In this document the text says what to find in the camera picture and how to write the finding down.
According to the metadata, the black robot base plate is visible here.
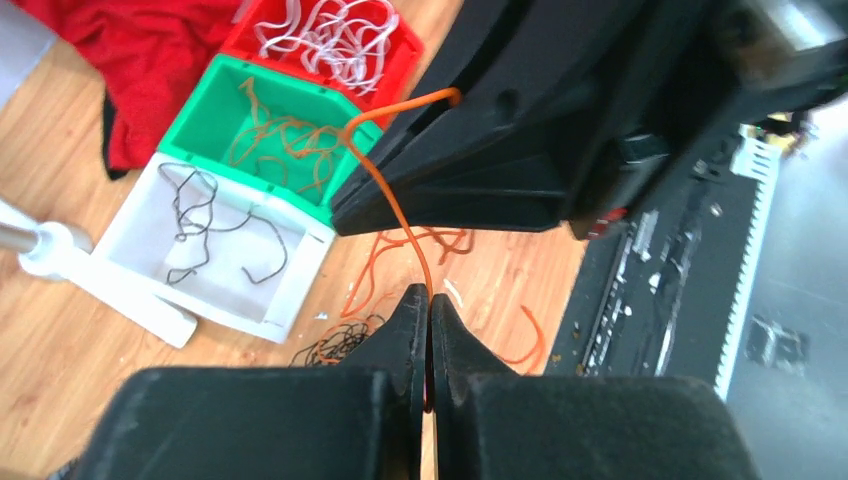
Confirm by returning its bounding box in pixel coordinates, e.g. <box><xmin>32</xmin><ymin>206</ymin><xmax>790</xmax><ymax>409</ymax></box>
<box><xmin>544</xmin><ymin>133</ymin><xmax>767</xmax><ymax>384</ymax></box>

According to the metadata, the red t-shirt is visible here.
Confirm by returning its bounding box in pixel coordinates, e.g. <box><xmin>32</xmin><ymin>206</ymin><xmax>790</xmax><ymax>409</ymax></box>
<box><xmin>14</xmin><ymin>0</ymin><xmax>243</xmax><ymax>180</ymax></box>

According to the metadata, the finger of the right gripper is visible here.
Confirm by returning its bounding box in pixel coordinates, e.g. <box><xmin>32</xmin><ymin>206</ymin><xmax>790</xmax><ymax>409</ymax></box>
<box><xmin>384</xmin><ymin>1</ymin><xmax>530</xmax><ymax>143</ymax></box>
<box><xmin>331</xmin><ymin>87</ymin><xmax>572</xmax><ymax>236</ymax></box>

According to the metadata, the white thin cable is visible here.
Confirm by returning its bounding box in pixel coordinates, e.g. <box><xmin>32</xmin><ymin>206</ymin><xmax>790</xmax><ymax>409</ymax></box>
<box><xmin>252</xmin><ymin>0</ymin><xmax>401</xmax><ymax>94</ymax></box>

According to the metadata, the white rack base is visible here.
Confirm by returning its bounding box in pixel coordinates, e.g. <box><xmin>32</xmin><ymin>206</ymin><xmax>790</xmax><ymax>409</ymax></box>
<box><xmin>1</xmin><ymin>200</ymin><xmax>197</xmax><ymax>348</ymax></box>

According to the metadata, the orange thin cable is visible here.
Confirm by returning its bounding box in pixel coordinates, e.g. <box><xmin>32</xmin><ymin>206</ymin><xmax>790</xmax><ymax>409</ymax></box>
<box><xmin>225</xmin><ymin>76</ymin><xmax>349</xmax><ymax>197</ymax></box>
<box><xmin>311</xmin><ymin>87</ymin><xmax>548</xmax><ymax>412</ymax></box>

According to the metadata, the white plastic bin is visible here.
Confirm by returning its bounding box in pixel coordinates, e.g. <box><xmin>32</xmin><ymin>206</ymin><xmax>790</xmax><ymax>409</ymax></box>
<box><xmin>94</xmin><ymin>153</ymin><xmax>335</xmax><ymax>344</ymax></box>

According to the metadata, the black thin cable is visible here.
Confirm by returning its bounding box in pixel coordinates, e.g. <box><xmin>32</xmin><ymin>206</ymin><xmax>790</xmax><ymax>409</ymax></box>
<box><xmin>290</xmin><ymin>314</ymin><xmax>387</xmax><ymax>369</ymax></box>
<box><xmin>157</xmin><ymin>162</ymin><xmax>290</xmax><ymax>287</ymax></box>

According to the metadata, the green plastic bin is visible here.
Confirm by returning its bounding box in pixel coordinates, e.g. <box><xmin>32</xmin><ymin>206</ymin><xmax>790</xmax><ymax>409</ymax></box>
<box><xmin>158</xmin><ymin>55</ymin><xmax>360</xmax><ymax>225</ymax></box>

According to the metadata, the silver rack pole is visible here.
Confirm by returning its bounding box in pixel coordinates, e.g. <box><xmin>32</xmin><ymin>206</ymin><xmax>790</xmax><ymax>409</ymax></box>
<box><xmin>0</xmin><ymin>223</ymin><xmax>39</xmax><ymax>254</ymax></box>

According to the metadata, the red plastic bin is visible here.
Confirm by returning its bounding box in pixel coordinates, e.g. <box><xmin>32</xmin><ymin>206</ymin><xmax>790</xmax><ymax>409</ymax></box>
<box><xmin>221</xmin><ymin>0</ymin><xmax>424</xmax><ymax>111</ymax></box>

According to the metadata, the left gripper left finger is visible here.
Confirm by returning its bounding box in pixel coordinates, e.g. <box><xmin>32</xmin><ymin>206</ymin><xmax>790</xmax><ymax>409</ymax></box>
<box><xmin>73</xmin><ymin>284</ymin><xmax>429</xmax><ymax>479</ymax></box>

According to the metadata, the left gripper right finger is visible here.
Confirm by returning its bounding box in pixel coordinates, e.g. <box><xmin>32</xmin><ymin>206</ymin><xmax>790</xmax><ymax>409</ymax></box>
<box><xmin>430</xmin><ymin>294</ymin><xmax>759</xmax><ymax>479</ymax></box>

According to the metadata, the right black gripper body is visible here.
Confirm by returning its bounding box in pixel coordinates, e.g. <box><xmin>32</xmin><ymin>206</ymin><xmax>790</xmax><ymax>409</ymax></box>
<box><xmin>471</xmin><ymin>1</ymin><xmax>847</xmax><ymax>239</ymax></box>

